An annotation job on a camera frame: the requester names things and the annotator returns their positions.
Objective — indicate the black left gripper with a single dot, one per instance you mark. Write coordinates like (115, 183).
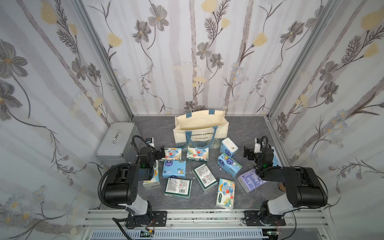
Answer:
(162, 152)

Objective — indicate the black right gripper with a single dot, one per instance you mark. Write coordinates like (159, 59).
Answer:
(249, 153)

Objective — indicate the white blue tissue pack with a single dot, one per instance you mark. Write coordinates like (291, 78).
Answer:
(228, 147)

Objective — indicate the purple tissue pack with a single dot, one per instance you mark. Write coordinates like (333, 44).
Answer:
(250, 181)

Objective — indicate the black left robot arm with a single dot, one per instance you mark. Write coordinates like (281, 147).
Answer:
(118, 187)

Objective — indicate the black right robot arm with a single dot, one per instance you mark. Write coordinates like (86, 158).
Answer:
(304, 189)

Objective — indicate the elephant tissue pack by bag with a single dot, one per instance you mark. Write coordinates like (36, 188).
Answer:
(197, 154)

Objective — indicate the cream canvas tote bag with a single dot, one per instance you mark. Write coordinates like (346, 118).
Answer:
(206, 129)

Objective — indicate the elephant tissue pack far left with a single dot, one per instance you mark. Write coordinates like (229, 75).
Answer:
(173, 154)

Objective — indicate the blue tissue pack centre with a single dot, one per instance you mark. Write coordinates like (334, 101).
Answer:
(174, 169)

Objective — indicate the blue face mask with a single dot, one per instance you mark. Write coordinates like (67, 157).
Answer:
(276, 159)

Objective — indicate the elephant tissue pack left upright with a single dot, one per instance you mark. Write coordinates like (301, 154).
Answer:
(155, 181)

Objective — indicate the grey metal box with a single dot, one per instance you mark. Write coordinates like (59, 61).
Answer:
(116, 146)

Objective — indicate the green barcode tissue pack left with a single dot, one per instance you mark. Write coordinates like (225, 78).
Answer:
(179, 188)

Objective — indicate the green barcode tissue pack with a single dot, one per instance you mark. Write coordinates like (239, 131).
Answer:
(179, 188)
(205, 177)

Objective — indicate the elephant tissue pack front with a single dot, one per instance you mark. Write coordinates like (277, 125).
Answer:
(226, 194)

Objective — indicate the green barcode tissue pack centre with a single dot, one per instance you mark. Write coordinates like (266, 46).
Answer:
(205, 177)

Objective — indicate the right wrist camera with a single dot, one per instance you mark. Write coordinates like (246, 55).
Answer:
(258, 145)

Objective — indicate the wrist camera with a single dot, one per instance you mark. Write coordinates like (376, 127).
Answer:
(258, 145)
(150, 142)

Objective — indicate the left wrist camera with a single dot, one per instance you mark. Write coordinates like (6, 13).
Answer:
(150, 142)

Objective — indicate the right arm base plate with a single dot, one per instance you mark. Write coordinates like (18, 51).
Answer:
(252, 219)

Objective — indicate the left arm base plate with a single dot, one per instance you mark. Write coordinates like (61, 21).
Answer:
(153, 219)

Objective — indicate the aluminium mounting rail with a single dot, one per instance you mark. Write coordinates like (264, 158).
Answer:
(226, 219)

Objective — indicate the white slotted cable duct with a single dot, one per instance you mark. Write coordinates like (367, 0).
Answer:
(198, 234)

